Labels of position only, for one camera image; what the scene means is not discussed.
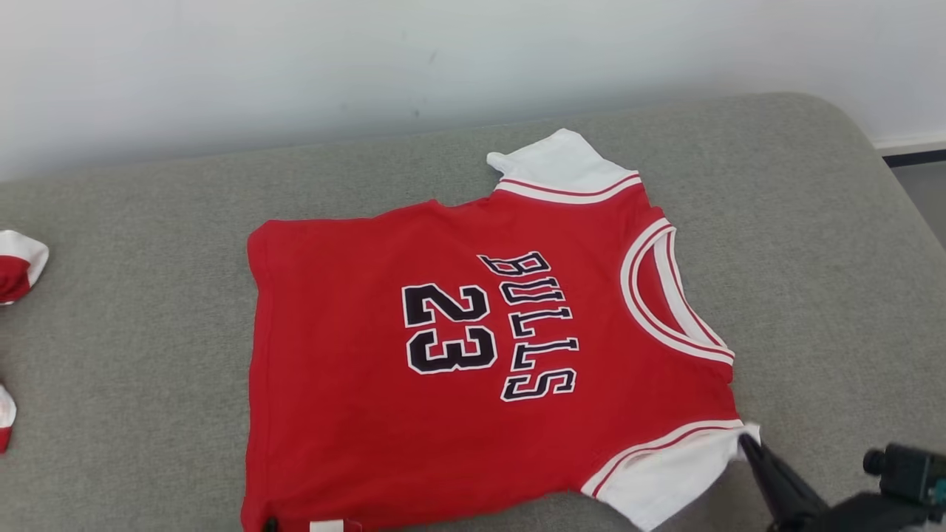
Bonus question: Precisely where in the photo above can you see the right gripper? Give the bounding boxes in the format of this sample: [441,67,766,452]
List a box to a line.
[739,434,946,532]

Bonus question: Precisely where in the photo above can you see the red Bulls 23 jersey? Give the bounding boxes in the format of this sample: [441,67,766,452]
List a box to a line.
[240,128,762,532]

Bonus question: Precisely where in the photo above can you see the red shorts with white stripe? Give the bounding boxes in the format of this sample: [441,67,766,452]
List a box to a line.
[0,229,50,453]

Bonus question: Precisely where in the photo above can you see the white and black baseboard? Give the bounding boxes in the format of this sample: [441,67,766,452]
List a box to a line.
[872,133,946,168]

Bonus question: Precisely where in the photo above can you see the grey fabric sofa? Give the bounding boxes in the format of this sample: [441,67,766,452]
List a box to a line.
[0,92,946,532]

